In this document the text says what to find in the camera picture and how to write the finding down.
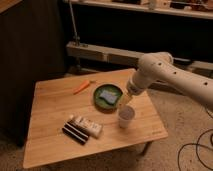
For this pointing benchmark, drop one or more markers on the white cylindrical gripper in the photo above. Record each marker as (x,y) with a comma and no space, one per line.
(133,88)

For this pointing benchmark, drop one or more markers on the black striped box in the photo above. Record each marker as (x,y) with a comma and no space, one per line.
(74,133)

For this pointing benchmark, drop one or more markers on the lower wooden shelf rail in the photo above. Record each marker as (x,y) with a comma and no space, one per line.
(119,56)

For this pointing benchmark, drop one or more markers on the metal pole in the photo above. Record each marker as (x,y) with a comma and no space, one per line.
(76,36)

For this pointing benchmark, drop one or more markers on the black handle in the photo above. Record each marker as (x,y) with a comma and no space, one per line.
(182,61)

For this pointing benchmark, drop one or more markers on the orange toy carrot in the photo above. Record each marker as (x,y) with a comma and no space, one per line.
(83,86)

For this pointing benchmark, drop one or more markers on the translucent plastic cup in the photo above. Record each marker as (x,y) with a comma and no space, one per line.
(125,116)

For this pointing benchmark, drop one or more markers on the upper shelf board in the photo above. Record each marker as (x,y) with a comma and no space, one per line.
(142,8)

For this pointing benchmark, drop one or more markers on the green round plate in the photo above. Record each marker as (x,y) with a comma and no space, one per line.
(101,102)

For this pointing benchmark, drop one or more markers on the white rectangular box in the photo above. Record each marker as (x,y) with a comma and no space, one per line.
(92,128)

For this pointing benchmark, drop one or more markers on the wooden table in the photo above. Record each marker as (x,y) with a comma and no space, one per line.
(54,102)

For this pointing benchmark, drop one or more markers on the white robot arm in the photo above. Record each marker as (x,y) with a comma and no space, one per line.
(159,66)

